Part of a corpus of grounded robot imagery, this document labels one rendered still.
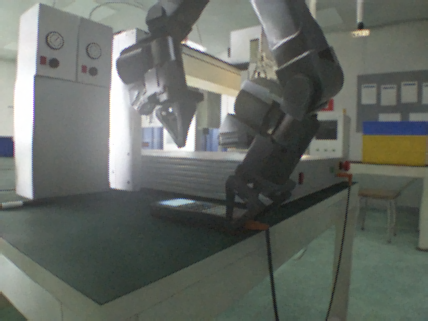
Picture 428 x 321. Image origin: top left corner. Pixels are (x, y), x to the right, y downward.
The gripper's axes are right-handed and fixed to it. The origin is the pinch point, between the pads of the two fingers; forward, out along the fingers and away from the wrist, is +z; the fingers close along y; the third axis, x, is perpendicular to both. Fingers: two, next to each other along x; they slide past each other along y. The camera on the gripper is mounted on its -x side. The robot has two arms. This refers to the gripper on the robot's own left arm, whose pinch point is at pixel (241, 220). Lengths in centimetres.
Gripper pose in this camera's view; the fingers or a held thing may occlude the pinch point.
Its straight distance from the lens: 49.5
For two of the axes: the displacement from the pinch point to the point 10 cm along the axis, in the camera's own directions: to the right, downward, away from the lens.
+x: 6.9, 5.4, -4.9
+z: -4.2, 8.4, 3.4
